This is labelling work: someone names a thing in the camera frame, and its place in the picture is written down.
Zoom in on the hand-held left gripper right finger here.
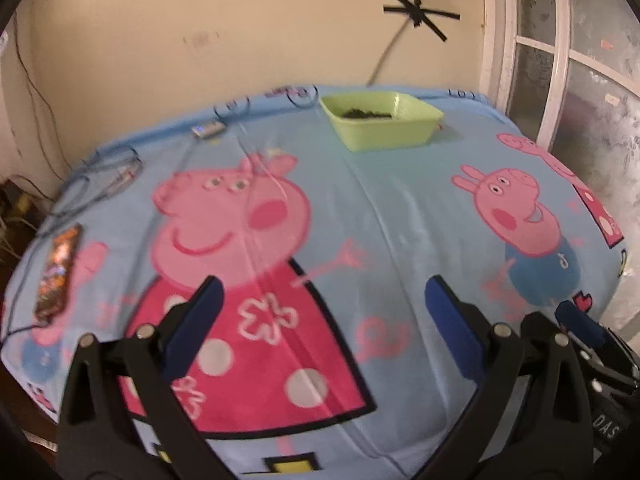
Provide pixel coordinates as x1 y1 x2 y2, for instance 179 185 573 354
415 275 596 480

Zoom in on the dark wall cable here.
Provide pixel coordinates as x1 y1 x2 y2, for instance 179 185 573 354
12 10 71 181

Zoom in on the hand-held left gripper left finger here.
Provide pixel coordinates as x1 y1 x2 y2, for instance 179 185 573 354
56 275 226 480

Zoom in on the white charger box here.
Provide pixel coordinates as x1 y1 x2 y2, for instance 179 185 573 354
191 121 226 140

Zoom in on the blue cartoon printed blanket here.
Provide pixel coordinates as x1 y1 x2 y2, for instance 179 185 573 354
0 84 628 480

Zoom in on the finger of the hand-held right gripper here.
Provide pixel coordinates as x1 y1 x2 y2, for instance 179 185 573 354
555 300 640 396

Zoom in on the brown beaded bracelet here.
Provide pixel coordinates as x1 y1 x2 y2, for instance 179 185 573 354
341 106 394 120

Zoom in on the grey power strip cable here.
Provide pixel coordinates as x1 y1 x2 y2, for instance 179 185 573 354
366 22 408 87

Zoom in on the smartphone with colourful screen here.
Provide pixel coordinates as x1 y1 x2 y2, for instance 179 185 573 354
34 224 83 321

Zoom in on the black cable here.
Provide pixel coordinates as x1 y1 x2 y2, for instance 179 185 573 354
50 147 143 218

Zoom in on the green plastic tray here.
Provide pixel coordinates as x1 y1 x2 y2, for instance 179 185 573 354
319 91 445 153

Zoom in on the white framed glass door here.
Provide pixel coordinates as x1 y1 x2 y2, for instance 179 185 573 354
480 0 640 331

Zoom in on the black tape cross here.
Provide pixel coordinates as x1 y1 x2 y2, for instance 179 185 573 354
382 0 461 42

